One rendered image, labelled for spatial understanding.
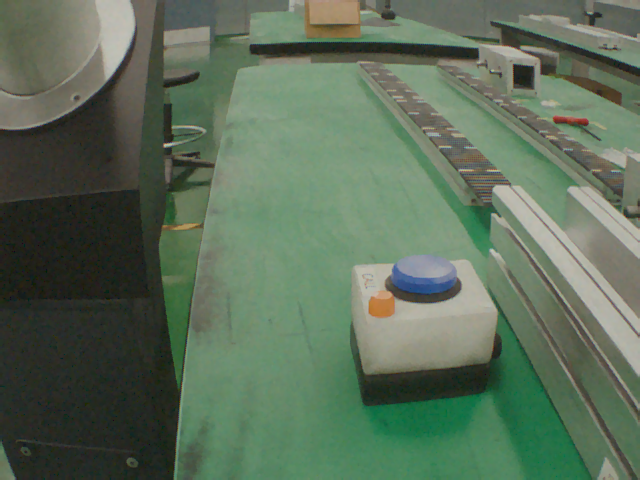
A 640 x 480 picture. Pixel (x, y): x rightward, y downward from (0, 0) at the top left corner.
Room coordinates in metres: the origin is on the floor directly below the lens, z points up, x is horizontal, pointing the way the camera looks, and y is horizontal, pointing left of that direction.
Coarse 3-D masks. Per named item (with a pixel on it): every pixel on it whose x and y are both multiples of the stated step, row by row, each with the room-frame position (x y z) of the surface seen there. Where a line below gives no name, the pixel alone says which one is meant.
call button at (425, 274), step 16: (416, 256) 0.42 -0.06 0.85; (432, 256) 0.42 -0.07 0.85; (400, 272) 0.40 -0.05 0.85; (416, 272) 0.40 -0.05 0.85; (432, 272) 0.39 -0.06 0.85; (448, 272) 0.39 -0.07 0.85; (400, 288) 0.39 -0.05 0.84; (416, 288) 0.39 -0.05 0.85; (432, 288) 0.39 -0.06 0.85; (448, 288) 0.39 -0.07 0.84
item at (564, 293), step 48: (576, 192) 0.52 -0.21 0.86; (528, 240) 0.44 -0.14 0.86; (576, 240) 0.50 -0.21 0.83; (624, 240) 0.41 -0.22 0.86; (528, 288) 0.42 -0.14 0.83; (576, 288) 0.34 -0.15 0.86; (624, 288) 0.40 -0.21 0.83; (528, 336) 0.41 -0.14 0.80; (576, 336) 0.33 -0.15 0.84; (624, 336) 0.28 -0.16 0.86; (576, 384) 0.32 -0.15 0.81; (624, 384) 0.27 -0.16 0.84; (576, 432) 0.30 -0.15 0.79; (624, 432) 0.24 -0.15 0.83
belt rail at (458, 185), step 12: (360, 72) 1.63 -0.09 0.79; (372, 84) 1.45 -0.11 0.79; (384, 96) 1.32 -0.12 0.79; (396, 108) 1.16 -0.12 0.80; (408, 120) 1.06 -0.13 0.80; (408, 132) 1.06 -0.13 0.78; (420, 132) 0.97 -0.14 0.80; (420, 144) 0.97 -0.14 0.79; (432, 144) 0.89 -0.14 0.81; (432, 156) 0.89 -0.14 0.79; (444, 168) 0.83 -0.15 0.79; (456, 180) 0.79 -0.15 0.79; (456, 192) 0.76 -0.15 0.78; (468, 192) 0.74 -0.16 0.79; (468, 204) 0.73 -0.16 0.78; (480, 204) 0.73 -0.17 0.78
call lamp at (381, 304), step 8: (376, 296) 0.37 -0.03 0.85; (384, 296) 0.37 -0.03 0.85; (392, 296) 0.37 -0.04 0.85; (368, 304) 0.37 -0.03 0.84; (376, 304) 0.37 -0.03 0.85; (384, 304) 0.37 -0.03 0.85; (392, 304) 0.37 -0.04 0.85; (368, 312) 0.37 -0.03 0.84; (376, 312) 0.37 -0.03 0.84; (384, 312) 0.37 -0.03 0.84; (392, 312) 0.37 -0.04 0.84
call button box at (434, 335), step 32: (352, 288) 0.43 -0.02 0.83; (384, 288) 0.40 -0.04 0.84; (480, 288) 0.40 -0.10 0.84; (352, 320) 0.43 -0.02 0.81; (384, 320) 0.36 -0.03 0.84; (416, 320) 0.36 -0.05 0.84; (448, 320) 0.37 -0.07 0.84; (480, 320) 0.37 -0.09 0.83; (352, 352) 0.42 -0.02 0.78; (384, 352) 0.36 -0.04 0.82; (416, 352) 0.36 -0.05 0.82; (448, 352) 0.37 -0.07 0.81; (480, 352) 0.37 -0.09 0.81; (384, 384) 0.36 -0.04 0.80; (416, 384) 0.36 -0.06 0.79; (448, 384) 0.37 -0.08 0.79; (480, 384) 0.37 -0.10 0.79
